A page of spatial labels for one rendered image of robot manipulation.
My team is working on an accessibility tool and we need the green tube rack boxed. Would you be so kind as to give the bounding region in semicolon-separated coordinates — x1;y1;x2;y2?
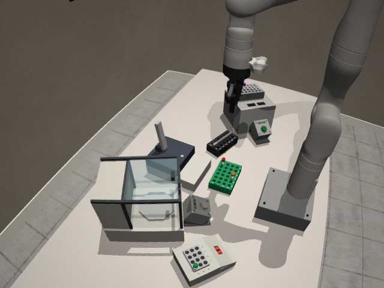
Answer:
208;160;242;195

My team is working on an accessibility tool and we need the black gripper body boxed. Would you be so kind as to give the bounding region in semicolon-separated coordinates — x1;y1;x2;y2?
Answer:
223;63;251;95

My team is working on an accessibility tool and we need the black rectangular block with holes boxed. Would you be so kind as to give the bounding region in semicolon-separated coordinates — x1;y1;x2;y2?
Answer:
206;130;238;157

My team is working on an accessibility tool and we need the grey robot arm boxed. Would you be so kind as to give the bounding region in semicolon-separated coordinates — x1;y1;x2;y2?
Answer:
223;0;384;200

